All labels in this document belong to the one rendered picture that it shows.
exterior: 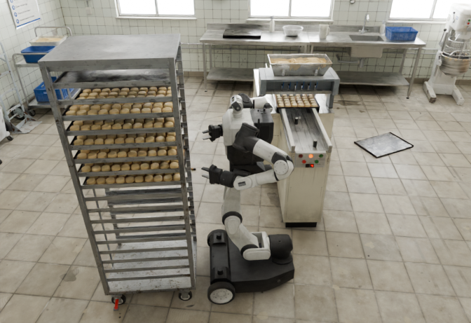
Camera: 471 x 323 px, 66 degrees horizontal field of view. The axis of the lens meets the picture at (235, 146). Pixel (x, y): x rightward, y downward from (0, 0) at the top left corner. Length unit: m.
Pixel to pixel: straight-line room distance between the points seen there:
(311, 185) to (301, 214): 0.33
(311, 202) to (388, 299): 0.93
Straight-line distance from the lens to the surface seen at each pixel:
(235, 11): 6.55
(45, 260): 3.53
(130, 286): 2.90
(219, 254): 2.93
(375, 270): 3.27
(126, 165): 2.25
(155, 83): 1.91
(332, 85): 3.54
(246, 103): 2.35
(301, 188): 3.14
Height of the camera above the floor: 2.34
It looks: 31 degrees down
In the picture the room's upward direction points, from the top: straight up
